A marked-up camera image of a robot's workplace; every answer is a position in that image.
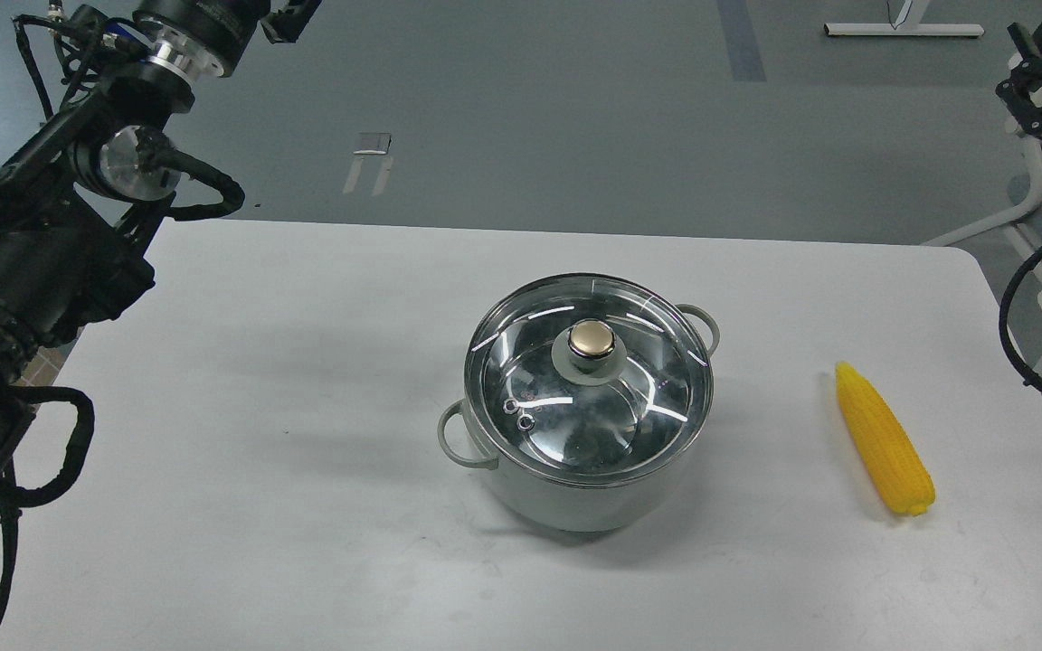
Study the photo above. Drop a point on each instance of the yellow corn cob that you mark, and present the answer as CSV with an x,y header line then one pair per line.
x,y
897,473

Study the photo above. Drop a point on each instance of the white desk leg base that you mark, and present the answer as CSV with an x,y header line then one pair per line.
x,y
907,22

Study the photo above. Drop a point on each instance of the white metal frame stand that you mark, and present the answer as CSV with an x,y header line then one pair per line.
x,y
1014,222

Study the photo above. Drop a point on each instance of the glass pot lid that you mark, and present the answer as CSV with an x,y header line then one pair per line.
x,y
589,380

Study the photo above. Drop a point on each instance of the grey steel cooking pot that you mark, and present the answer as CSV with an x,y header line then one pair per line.
x,y
569,508

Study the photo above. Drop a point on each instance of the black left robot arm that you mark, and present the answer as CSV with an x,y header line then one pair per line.
x,y
83,198

